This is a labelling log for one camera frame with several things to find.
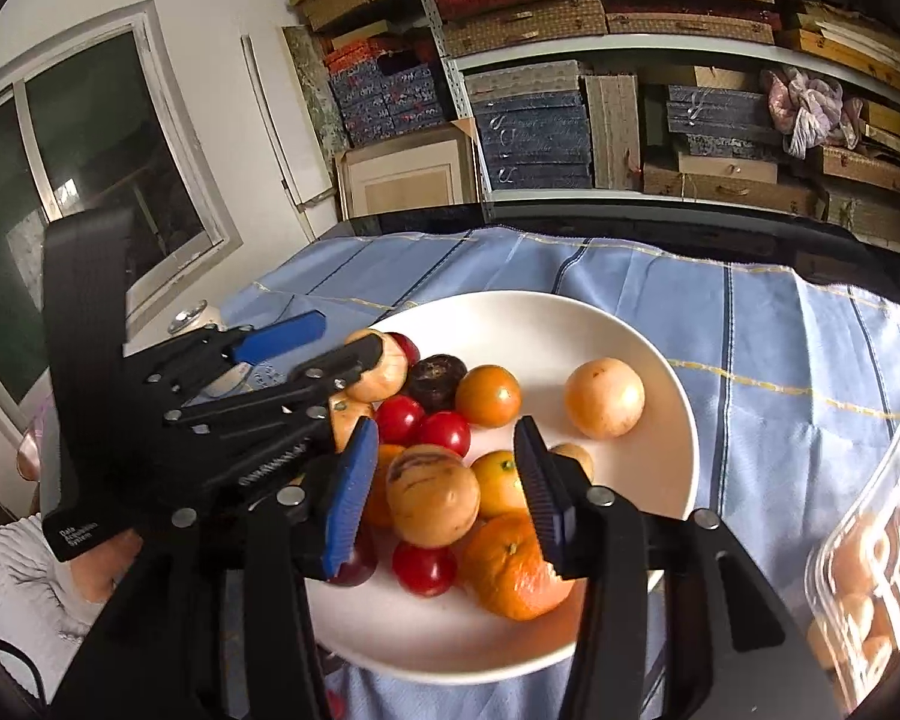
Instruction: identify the dark glass window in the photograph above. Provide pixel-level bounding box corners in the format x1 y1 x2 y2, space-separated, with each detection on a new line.
0 0 241 421

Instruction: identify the clear plastic clamshell container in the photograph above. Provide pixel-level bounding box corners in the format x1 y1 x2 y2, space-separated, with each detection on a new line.
805 420 900 713

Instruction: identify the black cable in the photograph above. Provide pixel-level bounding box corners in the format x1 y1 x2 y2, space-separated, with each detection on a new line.
0 634 50 706

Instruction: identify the small yellow-orange citrus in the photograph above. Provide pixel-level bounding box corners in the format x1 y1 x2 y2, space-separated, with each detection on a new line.
470 449 530 520
455 364 522 428

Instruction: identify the metal shelving rack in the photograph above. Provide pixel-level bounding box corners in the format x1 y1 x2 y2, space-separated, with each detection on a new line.
397 0 900 211

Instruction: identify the pink plastic bag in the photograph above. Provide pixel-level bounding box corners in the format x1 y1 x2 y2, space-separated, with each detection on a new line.
761 66 865 160

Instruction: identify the white long stick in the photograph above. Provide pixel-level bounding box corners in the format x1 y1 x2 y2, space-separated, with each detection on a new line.
240 34 308 211

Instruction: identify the small tan round fruit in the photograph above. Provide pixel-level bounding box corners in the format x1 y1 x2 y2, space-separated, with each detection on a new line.
549 441 595 485

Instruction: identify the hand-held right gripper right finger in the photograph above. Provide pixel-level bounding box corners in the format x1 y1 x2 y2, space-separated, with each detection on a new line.
513 415 787 720

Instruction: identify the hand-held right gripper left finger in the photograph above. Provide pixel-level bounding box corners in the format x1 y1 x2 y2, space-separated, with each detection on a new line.
52 415 381 720

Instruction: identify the bright red round fruit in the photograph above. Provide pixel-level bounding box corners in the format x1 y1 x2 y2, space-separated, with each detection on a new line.
375 394 427 445
418 410 472 458
391 540 458 598

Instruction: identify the white drink can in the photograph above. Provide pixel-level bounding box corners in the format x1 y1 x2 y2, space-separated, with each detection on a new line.
166 301 222 338

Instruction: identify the pile of pale fruits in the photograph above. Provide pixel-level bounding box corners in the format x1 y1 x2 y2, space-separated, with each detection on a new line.
808 510 900 680

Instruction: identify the white ceramic plate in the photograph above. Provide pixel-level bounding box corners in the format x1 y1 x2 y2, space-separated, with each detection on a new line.
304 290 700 685

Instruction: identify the grey marbled slab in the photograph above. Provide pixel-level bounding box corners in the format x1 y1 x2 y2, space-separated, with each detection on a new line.
281 25 350 158

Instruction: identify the beige picture frame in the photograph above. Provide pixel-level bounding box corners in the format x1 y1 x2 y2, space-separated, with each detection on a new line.
335 120 485 220

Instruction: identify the person's left forearm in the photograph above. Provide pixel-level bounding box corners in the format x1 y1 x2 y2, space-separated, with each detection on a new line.
0 514 145 698

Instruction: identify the blue striped tablecloth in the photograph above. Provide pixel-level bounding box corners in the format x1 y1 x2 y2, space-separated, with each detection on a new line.
217 225 900 720

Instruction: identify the dark purple mangosteen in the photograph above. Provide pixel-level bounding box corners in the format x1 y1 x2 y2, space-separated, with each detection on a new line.
403 354 469 413

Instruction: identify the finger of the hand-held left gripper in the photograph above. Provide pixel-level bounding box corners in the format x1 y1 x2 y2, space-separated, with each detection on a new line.
124 309 327 400
166 334 386 440

